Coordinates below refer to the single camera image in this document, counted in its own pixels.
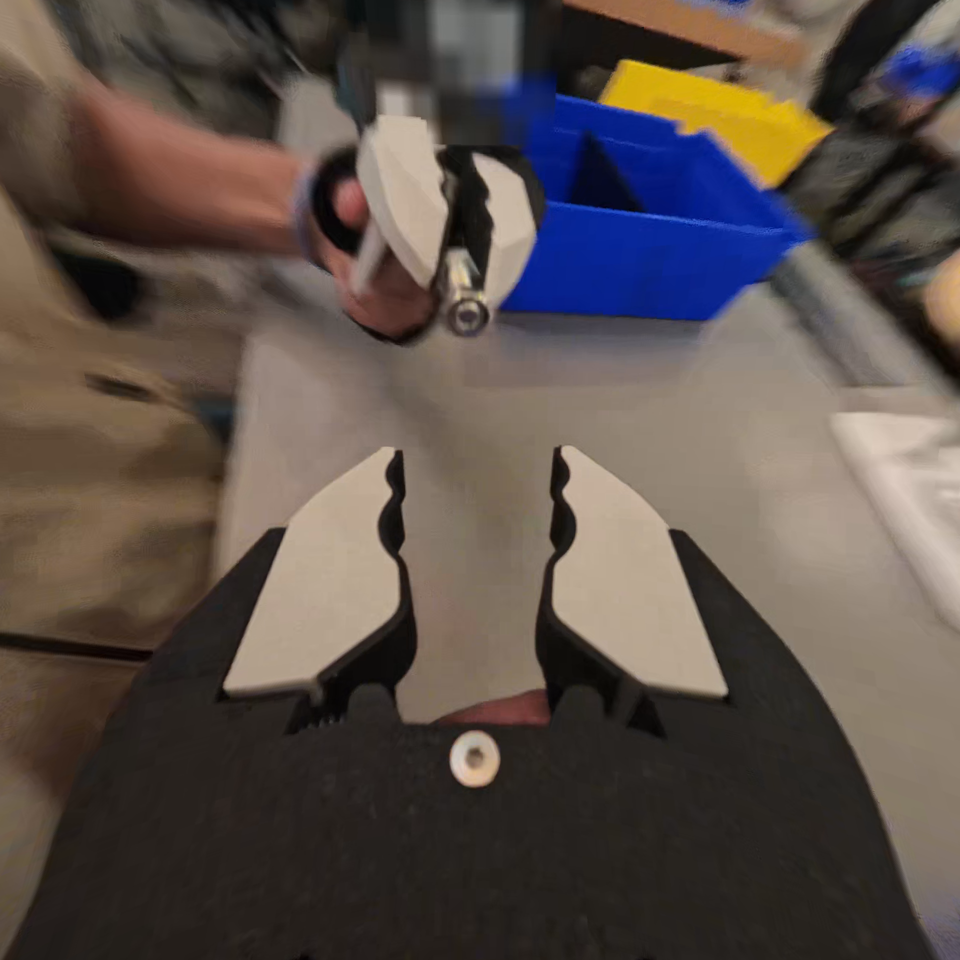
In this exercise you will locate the yellow storage bin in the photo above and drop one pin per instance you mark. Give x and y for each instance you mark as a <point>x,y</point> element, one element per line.
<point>750,120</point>

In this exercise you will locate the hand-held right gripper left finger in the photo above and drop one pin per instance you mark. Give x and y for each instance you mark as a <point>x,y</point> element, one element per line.
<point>315,600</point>

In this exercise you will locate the blue wristband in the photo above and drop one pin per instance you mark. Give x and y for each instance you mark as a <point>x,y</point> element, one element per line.
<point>305,210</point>

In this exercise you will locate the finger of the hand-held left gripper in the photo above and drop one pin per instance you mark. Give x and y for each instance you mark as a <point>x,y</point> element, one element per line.
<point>405,188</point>
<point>513,210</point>

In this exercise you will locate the person's left forearm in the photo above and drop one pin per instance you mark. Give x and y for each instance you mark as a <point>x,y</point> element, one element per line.
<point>195,180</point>

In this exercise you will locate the person's left hand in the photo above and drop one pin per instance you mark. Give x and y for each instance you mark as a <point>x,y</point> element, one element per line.
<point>383,300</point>

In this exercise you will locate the person's right hand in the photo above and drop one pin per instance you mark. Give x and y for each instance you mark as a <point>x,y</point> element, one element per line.
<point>503,710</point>

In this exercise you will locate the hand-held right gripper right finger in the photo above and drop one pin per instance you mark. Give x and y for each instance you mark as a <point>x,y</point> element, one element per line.
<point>638,600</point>

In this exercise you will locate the brown wooden desk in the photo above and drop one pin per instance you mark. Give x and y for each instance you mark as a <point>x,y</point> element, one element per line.
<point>705,30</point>

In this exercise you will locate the blue divided storage bin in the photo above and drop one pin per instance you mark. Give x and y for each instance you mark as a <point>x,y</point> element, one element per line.
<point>645,263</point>

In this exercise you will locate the silver bolt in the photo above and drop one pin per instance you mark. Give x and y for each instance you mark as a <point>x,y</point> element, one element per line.
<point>459,273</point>

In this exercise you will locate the white document stand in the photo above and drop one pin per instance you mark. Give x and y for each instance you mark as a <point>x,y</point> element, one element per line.
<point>915,495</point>

